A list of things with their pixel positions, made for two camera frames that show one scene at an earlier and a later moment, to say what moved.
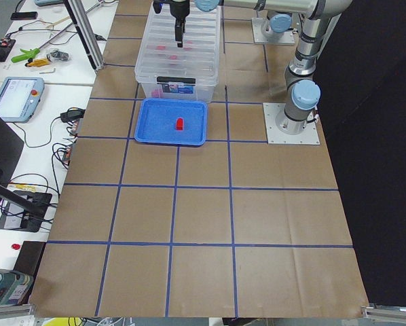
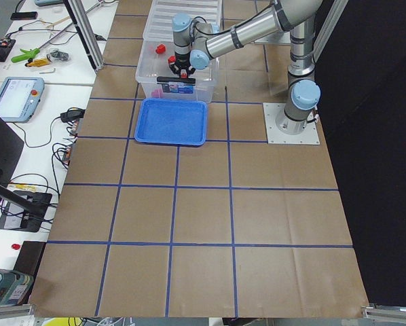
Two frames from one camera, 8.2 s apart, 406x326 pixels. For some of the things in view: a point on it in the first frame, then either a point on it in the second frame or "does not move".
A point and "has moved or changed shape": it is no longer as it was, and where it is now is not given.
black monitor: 3,150 does not move
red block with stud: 179,125 to 171,59
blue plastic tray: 157,121 does not move
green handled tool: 28,54 does not move
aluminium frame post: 87,32 does not move
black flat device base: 12,218 does not move
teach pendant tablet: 17,98 does not move
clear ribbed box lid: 160,56 has moved or changed shape
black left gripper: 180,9 to 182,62
